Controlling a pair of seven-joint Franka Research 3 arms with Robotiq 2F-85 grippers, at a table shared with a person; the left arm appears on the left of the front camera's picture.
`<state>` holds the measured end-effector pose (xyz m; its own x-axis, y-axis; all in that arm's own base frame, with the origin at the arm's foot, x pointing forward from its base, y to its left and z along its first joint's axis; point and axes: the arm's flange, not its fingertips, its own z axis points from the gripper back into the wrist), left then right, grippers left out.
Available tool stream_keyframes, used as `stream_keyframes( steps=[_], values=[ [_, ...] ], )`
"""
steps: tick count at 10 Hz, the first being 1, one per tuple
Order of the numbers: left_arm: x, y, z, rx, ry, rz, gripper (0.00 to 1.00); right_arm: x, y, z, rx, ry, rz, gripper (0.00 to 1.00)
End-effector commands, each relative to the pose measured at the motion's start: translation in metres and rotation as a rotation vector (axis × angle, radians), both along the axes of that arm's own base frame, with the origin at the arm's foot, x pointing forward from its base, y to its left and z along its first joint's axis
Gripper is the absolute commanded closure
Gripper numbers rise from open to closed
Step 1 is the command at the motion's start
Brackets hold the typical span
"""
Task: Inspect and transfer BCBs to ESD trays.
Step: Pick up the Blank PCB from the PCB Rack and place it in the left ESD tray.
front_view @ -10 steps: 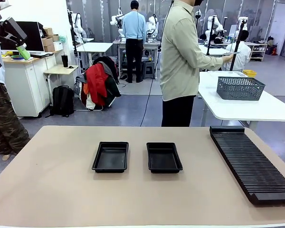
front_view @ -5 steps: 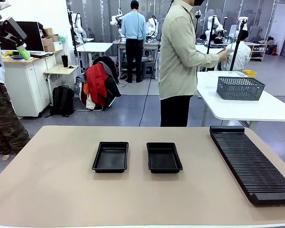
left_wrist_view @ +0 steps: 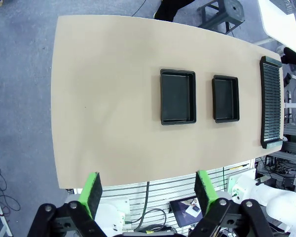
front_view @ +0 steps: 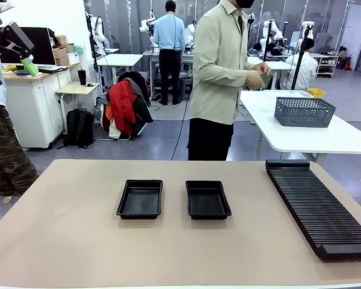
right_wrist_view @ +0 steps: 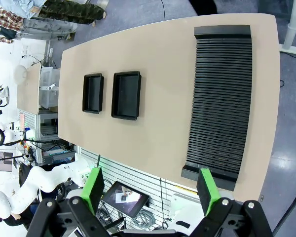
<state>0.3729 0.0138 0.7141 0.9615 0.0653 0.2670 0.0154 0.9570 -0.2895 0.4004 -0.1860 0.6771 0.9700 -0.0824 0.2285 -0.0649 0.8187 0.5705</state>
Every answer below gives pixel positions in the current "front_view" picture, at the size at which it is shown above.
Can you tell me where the black slotted board rack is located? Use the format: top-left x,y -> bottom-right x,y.
265,159 -> 361,261

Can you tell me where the man's right hand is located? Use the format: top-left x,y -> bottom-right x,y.
246,69 -> 266,90

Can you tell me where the yellow bin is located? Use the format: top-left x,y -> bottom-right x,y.
306,88 -> 326,99

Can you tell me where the grey stool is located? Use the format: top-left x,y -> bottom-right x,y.
178,76 -> 194,101

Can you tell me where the black floor cable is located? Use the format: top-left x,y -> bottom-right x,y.
170,99 -> 191,161

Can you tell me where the man in beige shirt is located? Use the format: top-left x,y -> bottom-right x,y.
187,0 -> 272,162

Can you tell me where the white background table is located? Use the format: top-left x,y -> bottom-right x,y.
95,53 -> 144,89
246,56 -> 293,90

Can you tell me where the black backpack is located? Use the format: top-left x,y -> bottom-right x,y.
57,108 -> 96,150

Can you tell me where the black ESD tray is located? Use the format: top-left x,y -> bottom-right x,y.
185,180 -> 232,220
116,179 -> 164,220

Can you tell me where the grey workbench desk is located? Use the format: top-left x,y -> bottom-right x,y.
142,49 -> 196,98

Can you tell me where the black computer monitor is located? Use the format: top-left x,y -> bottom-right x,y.
0,26 -> 57,66

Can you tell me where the man's left hand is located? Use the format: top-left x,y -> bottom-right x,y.
254,62 -> 271,75

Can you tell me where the person in blue shirt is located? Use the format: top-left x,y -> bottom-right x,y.
152,0 -> 188,106

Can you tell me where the black tumbler with straw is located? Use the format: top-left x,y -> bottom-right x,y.
77,66 -> 88,86

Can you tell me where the black jacket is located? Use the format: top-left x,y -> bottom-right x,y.
116,71 -> 155,129

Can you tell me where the black camera tripod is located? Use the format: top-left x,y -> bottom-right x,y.
262,20 -> 273,63
291,25 -> 315,90
85,11 -> 102,89

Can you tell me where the white cabinet with wood top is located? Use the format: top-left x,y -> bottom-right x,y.
2,63 -> 73,149

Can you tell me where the man's right forearm beige sleeve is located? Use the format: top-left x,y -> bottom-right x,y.
197,63 -> 253,89

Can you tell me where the person in white top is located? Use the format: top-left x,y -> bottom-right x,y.
284,37 -> 318,91

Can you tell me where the red jacket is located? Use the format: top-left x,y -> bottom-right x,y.
107,80 -> 138,135

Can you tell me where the grey plastic basket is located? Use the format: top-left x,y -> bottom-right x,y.
273,96 -> 337,128

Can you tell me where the white storage shelf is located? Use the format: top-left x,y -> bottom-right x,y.
316,54 -> 339,79

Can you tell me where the small wooden side table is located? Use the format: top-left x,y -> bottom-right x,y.
55,82 -> 100,134

